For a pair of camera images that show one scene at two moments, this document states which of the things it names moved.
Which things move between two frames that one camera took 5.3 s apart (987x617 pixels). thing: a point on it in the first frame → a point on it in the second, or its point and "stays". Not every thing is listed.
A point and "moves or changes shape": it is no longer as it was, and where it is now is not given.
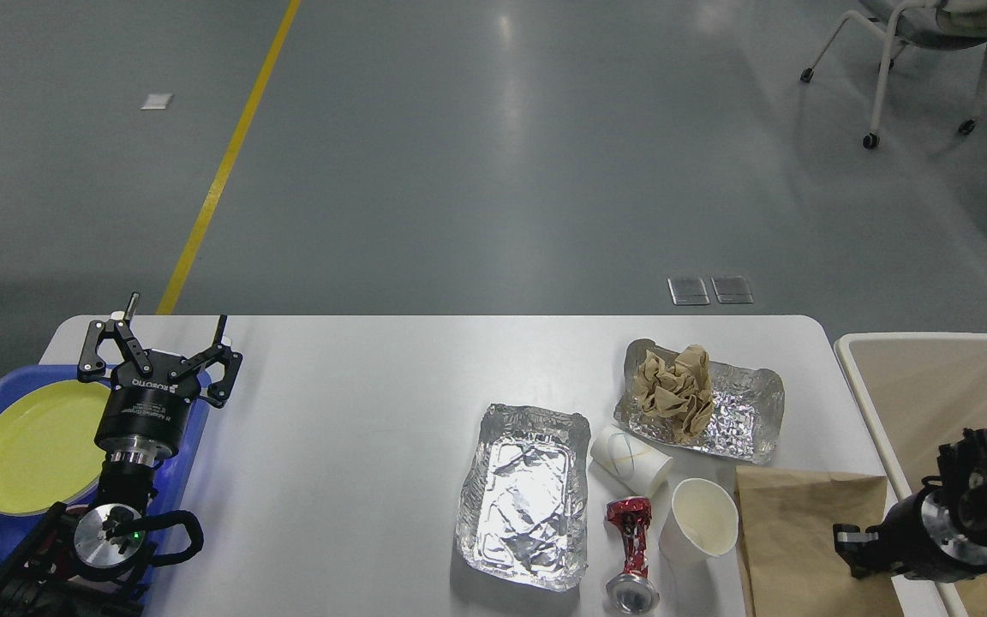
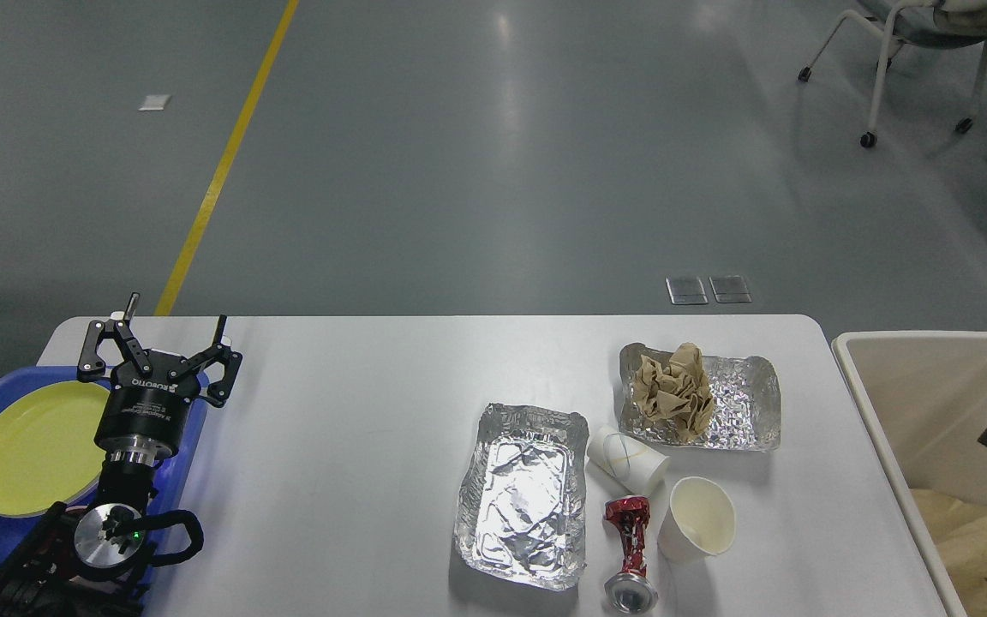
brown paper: x=679 y=391 stays
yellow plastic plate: x=36 y=448 stays
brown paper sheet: x=792 y=565 moves or changes shape
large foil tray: x=523 y=501 stays
